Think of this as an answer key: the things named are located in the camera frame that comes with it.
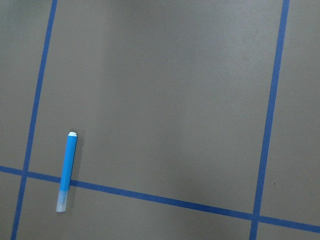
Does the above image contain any blue highlighter pen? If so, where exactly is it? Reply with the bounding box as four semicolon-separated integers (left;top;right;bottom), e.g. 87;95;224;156
56;131;78;213

